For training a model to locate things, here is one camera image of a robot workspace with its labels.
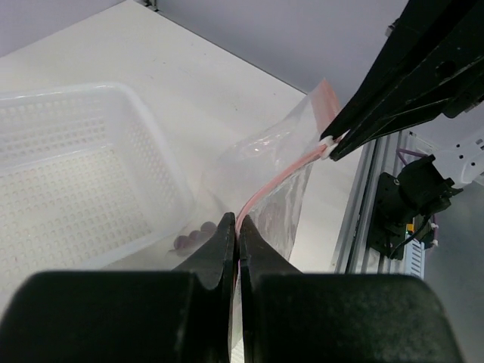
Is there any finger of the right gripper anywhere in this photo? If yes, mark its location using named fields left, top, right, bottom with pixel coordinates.
left=327, top=57, right=483, bottom=161
left=319, top=0, right=484, bottom=143

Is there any red grape bunch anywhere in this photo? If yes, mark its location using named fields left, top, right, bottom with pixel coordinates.
left=173, top=221, right=217, bottom=251

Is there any white plastic basket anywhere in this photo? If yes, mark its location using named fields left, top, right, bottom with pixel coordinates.
left=1, top=83, right=193, bottom=305

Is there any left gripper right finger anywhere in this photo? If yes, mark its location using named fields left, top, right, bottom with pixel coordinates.
left=238, top=217, right=464, bottom=362

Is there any white slotted cable duct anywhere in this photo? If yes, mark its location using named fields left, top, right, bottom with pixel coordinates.
left=404, top=240, right=426, bottom=280

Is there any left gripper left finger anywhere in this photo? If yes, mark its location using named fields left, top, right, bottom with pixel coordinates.
left=1, top=213, right=236, bottom=362

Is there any clear zip top bag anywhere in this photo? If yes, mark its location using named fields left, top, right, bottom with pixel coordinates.
left=166, top=77, right=345, bottom=288

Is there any aluminium mounting rail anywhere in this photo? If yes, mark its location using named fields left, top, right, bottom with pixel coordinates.
left=330, top=131, right=415, bottom=274

